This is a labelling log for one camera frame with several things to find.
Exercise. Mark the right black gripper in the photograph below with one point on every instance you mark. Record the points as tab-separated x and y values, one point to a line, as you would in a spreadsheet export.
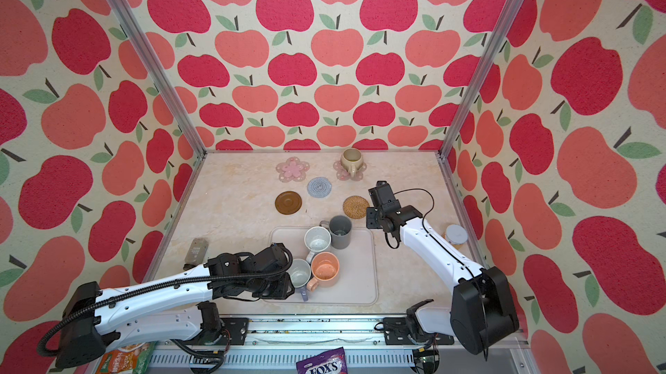
369	223

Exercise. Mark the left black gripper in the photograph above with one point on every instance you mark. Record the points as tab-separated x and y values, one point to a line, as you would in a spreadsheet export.
284	291

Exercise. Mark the tan round rattan coaster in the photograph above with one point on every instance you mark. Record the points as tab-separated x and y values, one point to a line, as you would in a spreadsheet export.
355	207

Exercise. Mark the white mug purple handle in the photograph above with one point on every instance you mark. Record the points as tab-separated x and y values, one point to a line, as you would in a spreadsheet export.
300	274

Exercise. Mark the pink flower coaster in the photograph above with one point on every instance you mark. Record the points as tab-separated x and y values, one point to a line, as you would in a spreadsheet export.
293	169
343	175

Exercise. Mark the beige mug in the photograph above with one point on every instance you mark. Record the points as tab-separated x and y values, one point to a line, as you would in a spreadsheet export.
352	161

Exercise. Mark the grey round woven coaster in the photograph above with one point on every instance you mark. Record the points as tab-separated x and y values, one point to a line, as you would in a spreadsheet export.
319	187

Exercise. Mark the brown round wooden coaster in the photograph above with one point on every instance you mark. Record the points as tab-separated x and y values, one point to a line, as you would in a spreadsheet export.
288	202

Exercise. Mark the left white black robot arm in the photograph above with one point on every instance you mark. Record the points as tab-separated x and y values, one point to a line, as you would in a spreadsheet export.
179	308

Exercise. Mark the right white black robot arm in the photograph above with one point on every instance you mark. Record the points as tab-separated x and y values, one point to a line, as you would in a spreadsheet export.
482	311

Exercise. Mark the dark grey mug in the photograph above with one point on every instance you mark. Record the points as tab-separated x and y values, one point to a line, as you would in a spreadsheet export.
340	227

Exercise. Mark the grey spice bottle lying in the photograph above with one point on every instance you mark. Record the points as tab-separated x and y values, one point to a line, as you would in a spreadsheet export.
196	254

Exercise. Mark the white lid glass jar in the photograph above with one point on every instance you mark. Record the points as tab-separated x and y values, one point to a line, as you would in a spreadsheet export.
456	235

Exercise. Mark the white plastic tray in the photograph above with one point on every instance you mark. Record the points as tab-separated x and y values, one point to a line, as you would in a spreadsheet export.
356	283

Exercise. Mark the white mug upper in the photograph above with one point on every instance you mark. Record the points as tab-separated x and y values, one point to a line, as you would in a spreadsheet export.
317	240

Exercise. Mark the orange mug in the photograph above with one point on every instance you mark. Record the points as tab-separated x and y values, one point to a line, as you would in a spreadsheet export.
325	268

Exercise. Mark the purple Fox's candy bag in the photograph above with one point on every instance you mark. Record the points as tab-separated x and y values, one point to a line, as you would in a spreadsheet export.
327	362

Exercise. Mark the green snack bag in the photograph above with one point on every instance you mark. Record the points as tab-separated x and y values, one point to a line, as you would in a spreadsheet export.
134	359

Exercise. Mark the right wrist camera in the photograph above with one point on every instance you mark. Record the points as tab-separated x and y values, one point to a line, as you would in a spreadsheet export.
383	198

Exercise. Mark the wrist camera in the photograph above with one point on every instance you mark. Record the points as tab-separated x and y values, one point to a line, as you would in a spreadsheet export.
275	258
383	198

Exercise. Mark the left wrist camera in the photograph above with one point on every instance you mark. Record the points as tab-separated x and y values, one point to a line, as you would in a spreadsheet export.
275	258

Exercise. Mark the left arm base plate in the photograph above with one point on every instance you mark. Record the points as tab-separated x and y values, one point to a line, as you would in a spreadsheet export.
234	330

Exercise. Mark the aluminium front rail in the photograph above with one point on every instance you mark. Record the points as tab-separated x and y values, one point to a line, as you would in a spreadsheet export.
275	344

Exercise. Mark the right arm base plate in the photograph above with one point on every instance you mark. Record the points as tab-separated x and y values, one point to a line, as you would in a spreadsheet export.
406	331

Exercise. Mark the right aluminium frame post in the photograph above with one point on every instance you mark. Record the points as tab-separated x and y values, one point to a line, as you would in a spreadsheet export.
497	39

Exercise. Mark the aluminium frame post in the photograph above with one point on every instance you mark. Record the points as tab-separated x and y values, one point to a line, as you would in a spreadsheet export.
147	54
497	39

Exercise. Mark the left aluminium frame post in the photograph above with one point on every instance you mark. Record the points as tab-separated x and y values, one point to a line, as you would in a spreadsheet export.
147	54

